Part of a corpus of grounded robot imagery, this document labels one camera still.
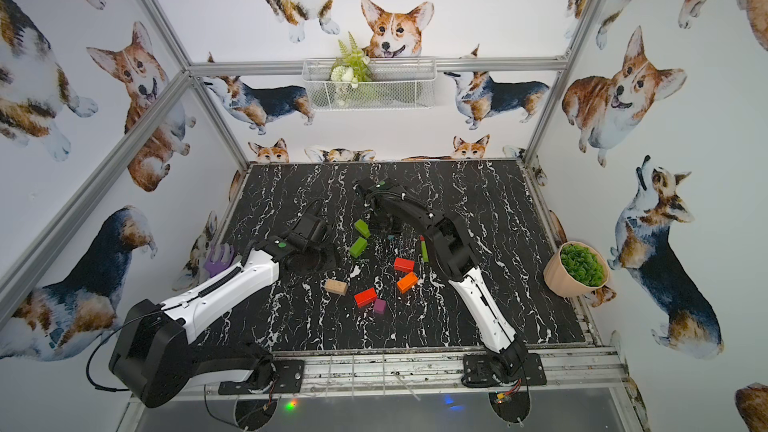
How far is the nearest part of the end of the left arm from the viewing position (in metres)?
0.66

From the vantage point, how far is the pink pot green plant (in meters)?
0.80

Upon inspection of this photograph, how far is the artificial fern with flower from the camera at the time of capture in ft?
2.70

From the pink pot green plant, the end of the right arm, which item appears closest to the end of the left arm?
the end of the right arm
